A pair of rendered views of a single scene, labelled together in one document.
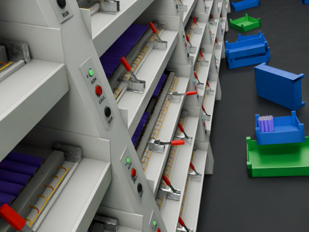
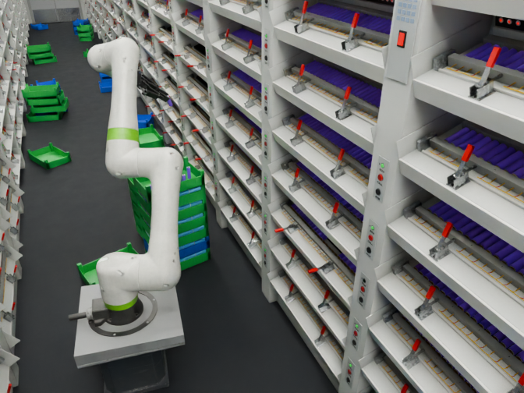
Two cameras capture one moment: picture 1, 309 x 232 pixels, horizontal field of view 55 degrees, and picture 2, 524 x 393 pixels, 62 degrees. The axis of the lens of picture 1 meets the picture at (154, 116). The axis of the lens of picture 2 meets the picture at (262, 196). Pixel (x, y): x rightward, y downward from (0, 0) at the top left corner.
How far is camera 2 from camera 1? 1.99 m
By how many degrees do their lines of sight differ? 104
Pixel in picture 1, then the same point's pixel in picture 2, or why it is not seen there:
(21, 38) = not seen: hidden behind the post
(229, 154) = not seen: outside the picture
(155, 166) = (283, 222)
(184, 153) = (314, 296)
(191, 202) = (306, 320)
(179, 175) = (301, 279)
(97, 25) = (283, 135)
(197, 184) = (314, 338)
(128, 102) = (288, 181)
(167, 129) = (302, 243)
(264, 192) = not seen: outside the picture
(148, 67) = (311, 203)
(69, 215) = (254, 151)
